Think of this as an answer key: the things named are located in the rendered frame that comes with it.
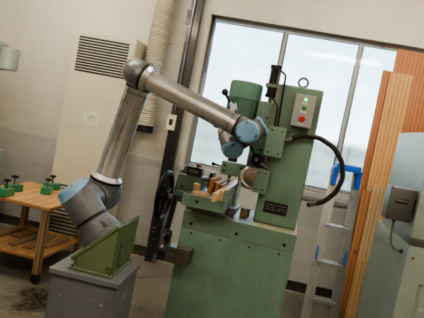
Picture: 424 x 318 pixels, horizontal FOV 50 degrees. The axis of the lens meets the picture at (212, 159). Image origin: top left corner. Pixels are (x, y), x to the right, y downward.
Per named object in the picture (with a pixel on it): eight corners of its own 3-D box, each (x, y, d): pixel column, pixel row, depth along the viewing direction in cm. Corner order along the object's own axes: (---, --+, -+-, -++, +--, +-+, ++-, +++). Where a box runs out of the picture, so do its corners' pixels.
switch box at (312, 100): (290, 125, 228) (296, 94, 227) (310, 129, 227) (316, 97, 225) (289, 125, 222) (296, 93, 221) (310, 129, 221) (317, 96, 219)
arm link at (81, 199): (69, 230, 192) (47, 195, 193) (89, 221, 209) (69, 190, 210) (95, 212, 188) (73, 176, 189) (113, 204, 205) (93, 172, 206)
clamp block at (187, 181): (182, 187, 258) (185, 171, 257) (205, 191, 255) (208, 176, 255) (175, 189, 243) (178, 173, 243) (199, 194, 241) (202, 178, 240)
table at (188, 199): (190, 187, 280) (192, 178, 280) (238, 198, 275) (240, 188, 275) (162, 200, 221) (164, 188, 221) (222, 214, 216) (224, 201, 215)
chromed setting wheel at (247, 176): (237, 187, 235) (241, 163, 234) (260, 192, 232) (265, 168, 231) (236, 187, 232) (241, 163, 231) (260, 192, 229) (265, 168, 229)
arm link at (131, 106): (72, 206, 210) (125, 52, 197) (91, 200, 227) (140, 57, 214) (101, 220, 207) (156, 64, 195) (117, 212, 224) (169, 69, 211)
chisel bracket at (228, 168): (221, 175, 251) (224, 159, 250) (245, 180, 248) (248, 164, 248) (219, 176, 243) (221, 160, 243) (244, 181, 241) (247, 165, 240)
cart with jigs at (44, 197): (17, 244, 366) (30, 166, 361) (82, 260, 357) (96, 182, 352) (-41, 266, 301) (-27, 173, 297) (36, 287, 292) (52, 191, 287)
